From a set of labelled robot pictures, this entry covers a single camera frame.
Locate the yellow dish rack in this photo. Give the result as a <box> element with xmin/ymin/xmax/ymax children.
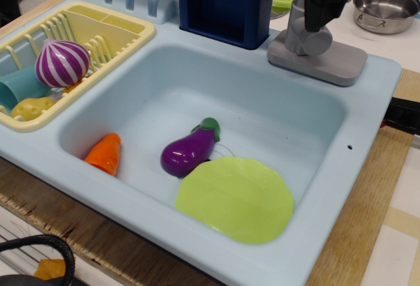
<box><xmin>1</xmin><ymin>2</ymin><xmax>156</xmax><ymax>132</ymax></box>

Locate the teal plastic cup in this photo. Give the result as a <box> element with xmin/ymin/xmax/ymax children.
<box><xmin>1</xmin><ymin>66</ymin><xmax>51</xmax><ymax>113</ymax></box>

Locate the lime green plastic plate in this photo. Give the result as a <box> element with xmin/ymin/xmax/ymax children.
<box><xmin>175</xmin><ymin>157</ymin><xmax>294</xmax><ymax>245</ymax></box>

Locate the purple striped toy onion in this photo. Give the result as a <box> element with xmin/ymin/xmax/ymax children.
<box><xmin>35</xmin><ymin>38</ymin><xmax>91</xmax><ymax>88</ymax></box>

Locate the stainless steel pot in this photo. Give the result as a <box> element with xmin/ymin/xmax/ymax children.
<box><xmin>353</xmin><ymin>0</ymin><xmax>419</xmax><ymax>35</ymax></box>

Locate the orange tape piece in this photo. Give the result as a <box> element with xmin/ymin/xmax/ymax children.
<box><xmin>33</xmin><ymin>258</ymin><xmax>75</xmax><ymax>281</ymax></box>

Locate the dark blue plastic box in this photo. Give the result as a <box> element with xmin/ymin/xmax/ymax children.
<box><xmin>179</xmin><ymin>0</ymin><xmax>272</xmax><ymax>50</ymax></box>

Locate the purple toy eggplant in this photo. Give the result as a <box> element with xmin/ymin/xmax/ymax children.
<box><xmin>160</xmin><ymin>117</ymin><xmax>221</xmax><ymax>178</ymax></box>

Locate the light blue toy sink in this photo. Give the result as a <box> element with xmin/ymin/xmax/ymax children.
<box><xmin>1</xmin><ymin>18</ymin><xmax>402</xmax><ymax>285</ymax></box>

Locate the black clamp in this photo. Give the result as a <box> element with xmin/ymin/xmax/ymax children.
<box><xmin>381</xmin><ymin>97</ymin><xmax>420</xmax><ymax>135</ymax></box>

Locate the orange toy carrot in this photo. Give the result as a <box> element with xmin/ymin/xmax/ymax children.
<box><xmin>84</xmin><ymin>133</ymin><xmax>121</xmax><ymax>176</ymax></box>

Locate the black braided cable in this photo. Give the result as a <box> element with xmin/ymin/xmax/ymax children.
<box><xmin>0</xmin><ymin>233</ymin><xmax>77</xmax><ymax>286</ymax></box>

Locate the yellow toy potato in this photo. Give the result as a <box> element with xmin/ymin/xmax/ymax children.
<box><xmin>10</xmin><ymin>97</ymin><xmax>56</xmax><ymax>121</ymax></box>

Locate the grey toy faucet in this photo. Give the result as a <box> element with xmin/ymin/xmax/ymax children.
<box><xmin>267</xmin><ymin>0</ymin><xmax>368</xmax><ymax>87</ymax></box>

